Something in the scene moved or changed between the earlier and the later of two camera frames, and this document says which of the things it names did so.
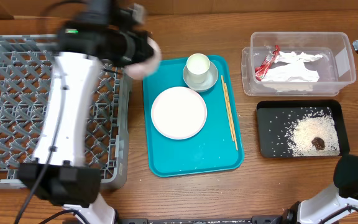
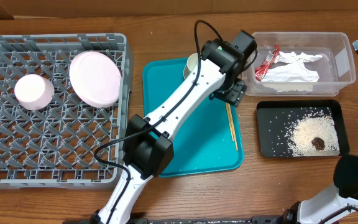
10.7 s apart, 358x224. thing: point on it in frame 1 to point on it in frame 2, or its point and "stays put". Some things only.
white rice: [314, 122] stays put
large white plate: [179, 112] to [95, 78]
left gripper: [147, 51] to [235, 94]
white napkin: [291, 68] stays put
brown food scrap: [319, 143] stays put
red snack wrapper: [261, 71] stays put
